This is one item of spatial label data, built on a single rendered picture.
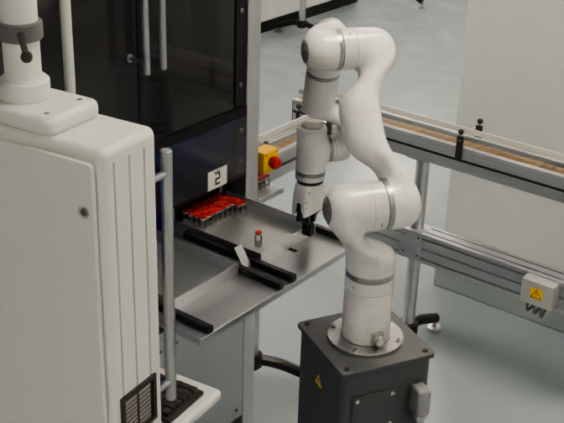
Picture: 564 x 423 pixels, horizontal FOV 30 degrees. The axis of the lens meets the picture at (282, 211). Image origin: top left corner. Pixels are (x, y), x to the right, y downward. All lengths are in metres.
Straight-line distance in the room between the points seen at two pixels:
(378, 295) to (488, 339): 1.85
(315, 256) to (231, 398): 0.78
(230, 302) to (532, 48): 1.86
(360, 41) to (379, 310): 0.64
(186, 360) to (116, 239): 1.32
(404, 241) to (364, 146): 1.50
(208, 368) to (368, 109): 1.23
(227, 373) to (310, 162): 0.90
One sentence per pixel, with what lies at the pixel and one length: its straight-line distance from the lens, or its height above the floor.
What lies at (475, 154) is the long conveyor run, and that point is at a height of 0.92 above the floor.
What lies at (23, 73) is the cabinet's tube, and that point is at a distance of 2.05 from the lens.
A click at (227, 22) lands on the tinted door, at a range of 2.99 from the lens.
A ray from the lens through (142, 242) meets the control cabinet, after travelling 2.08.
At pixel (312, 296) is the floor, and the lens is 4.52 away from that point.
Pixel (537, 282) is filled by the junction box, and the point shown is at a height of 0.54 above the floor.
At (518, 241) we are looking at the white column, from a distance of 4.41.
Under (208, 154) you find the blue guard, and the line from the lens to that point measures 3.04.
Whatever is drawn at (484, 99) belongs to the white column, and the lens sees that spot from 4.28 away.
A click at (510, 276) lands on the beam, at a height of 0.50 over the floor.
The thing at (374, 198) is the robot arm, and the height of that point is 1.27.
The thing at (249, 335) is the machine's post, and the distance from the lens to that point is 3.51.
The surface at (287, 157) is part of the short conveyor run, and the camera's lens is 3.56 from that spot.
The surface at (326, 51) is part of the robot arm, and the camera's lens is 2.51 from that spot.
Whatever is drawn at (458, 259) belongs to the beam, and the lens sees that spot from 3.84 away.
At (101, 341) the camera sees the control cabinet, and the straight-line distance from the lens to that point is 2.09.
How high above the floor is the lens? 2.28
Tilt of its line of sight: 26 degrees down
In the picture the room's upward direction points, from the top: 2 degrees clockwise
